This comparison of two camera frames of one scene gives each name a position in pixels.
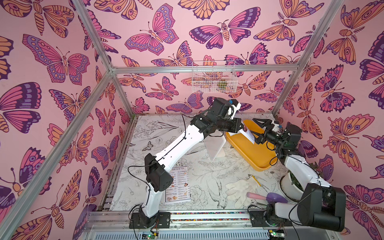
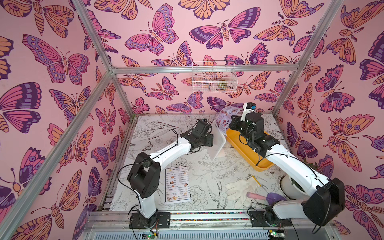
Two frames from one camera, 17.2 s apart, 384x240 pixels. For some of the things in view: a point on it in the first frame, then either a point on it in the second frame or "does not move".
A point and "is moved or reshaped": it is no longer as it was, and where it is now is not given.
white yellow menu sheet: (180, 189) does not move
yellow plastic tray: (261, 156) does not move
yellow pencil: (257, 181) does not move
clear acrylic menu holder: (215, 143) does not move
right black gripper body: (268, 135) to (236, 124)
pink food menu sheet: (248, 133) is moved or reshaped
